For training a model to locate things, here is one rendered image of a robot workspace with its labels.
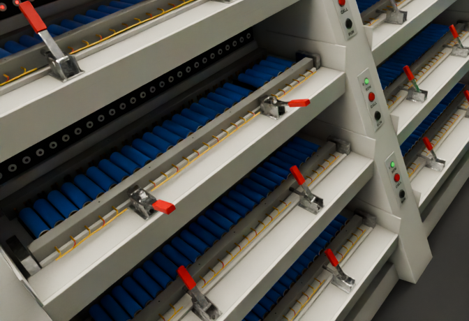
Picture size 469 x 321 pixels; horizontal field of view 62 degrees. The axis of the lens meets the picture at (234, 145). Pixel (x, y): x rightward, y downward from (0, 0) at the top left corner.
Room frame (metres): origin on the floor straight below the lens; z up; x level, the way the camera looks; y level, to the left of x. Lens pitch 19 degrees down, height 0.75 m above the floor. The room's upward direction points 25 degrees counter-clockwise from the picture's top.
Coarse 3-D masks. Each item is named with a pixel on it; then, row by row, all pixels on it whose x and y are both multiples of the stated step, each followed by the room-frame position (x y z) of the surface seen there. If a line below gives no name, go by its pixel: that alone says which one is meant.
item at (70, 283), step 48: (240, 48) 0.80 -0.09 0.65; (288, 48) 0.80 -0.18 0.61; (336, 48) 0.70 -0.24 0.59; (288, 96) 0.66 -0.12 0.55; (336, 96) 0.70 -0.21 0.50; (240, 144) 0.56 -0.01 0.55; (0, 192) 0.53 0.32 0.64; (192, 192) 0.49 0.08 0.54; (0, 240) 0.49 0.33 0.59; (96, 240) 0.45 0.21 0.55; (144, 240) 0.45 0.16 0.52; (48, 288) 0.40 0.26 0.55; (96, 288) 0.41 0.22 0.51
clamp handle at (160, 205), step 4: (144, 192) 0.47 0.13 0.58; (140, 196) 0.47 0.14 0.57; (144, 196) 0.47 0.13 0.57; (144, 200) 0.46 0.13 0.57; (148, 200) 0.46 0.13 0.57; (152, 200) 0.45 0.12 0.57; (156, 200) 0.45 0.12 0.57; (160, 200) 0.44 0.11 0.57; (148, 204) 0.45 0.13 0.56; (152, 204) 0.44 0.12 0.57; (156, 204) 0.43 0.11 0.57; (160, 204) 0.43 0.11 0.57; (164, 204) 0.42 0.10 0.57; (168, 204) 0.42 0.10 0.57; (172, 204) 0.41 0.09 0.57; (156, 208) 0.43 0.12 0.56; (160, 208) 0.42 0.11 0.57; (164, 208) 0.41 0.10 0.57; (168, 208) 0.41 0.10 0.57; (172, 208) 0.41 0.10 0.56; (164, 212) 0.42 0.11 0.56; (168, 212) 0.41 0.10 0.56
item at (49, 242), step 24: (288, 72) 0.70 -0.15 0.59; (312, 72) 0.71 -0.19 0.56; (216, 120) 0.60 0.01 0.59; (192, 144) 0.56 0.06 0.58; (144, 168) 0.53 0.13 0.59; (168, 168) 0.54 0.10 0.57; (120, 192) 0.49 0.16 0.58; (72, 216) 0.47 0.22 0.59; (96, 216) 0.47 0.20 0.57; (48, 240) 0.44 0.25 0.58
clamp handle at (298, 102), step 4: (272, 100) 0.61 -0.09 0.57; (292, 100) 0.58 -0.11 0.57; (296, 100) 0.57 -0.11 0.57; (300, 100) 0.57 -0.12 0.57; (304, 100) 0.56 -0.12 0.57; (308, 100) 0.56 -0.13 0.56; (276, 104) 0.61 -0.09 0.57; (280, 104) 0.60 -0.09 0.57; (284, 104) 0.59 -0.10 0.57; (288, 104) 0.58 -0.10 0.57; (292, 104) 0.57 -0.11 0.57; (296, 104) 0.57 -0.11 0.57; (300, 104) 0.56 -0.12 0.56; (304, 104) 0.55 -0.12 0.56; (308, 104) 0.56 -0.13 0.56
